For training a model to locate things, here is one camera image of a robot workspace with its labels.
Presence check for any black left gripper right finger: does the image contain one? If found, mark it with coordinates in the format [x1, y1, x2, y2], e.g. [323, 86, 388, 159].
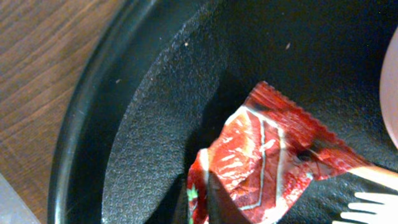
[206, 172, 250, 224]

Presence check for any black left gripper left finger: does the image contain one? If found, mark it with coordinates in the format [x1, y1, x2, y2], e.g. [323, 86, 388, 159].
[146, 175, 188, 224]

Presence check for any red snack wrapper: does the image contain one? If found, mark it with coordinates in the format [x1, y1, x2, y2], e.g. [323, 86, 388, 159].
[187, 82, 368, 223]

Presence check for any clear plastic bin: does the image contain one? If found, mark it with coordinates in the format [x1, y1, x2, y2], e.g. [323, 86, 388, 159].
[0, 175, 40, 224]

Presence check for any white plastic fork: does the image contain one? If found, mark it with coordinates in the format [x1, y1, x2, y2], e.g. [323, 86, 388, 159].
[332, 192, 397, 224]

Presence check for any wooden chopstick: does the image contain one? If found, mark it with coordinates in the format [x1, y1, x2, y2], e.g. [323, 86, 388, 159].
[348, 166, 397, 190]

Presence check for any pink saucer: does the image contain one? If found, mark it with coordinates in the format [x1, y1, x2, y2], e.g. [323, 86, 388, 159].
[379, 29, 397, 147]

